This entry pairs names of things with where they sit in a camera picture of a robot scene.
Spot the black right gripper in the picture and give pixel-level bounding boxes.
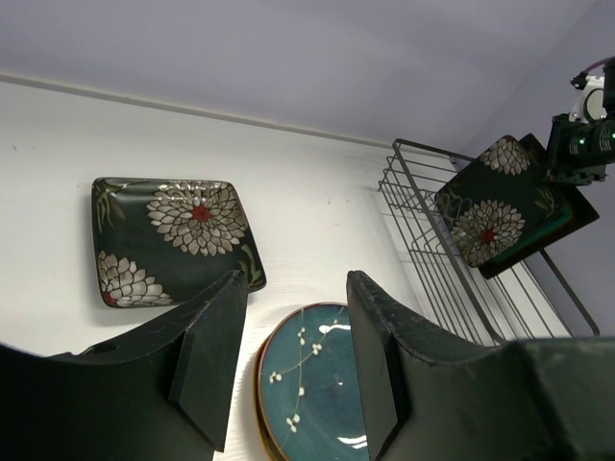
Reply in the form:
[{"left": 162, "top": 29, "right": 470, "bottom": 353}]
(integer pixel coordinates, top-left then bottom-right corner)
[{"left": 545, "top": 114, "right": 614, "bottom": 186}]

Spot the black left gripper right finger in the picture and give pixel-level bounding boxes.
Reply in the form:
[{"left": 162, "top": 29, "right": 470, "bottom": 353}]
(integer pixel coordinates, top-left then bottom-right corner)
[{"left": 346, "top": 271, "right": 614, "bottom": 460}]

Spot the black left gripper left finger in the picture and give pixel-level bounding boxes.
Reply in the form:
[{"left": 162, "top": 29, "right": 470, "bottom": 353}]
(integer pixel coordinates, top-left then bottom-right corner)
[{"left": 1, "top": 271, "right": 248, "bottom": 460}]

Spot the green square plate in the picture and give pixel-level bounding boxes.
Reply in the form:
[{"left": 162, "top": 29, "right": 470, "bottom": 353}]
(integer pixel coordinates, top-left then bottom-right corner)
[{"left": 457, "top": 135, "right": 600, "bottom": 278}]

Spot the teal round plate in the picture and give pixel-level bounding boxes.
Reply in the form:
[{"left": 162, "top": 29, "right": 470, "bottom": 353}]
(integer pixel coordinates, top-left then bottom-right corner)
[{"left": 258, "top": 303, "right": 369, "bottom": 460}]

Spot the wire dish rack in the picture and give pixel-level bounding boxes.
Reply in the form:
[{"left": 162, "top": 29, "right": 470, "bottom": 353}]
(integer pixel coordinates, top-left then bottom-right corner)
[{"left": 378, "top": 138, "right": 602, "bottom": 346}]

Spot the black floral square plate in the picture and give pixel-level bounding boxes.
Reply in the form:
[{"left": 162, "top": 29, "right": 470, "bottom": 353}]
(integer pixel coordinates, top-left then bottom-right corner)
[{"left": 91, "top": 178, "right": 267, "bottom": 308}]

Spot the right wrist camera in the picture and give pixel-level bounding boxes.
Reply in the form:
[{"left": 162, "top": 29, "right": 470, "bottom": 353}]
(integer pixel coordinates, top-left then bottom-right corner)
[{"left": 569, "top": 71, "right": 606, "bottom": 123}]

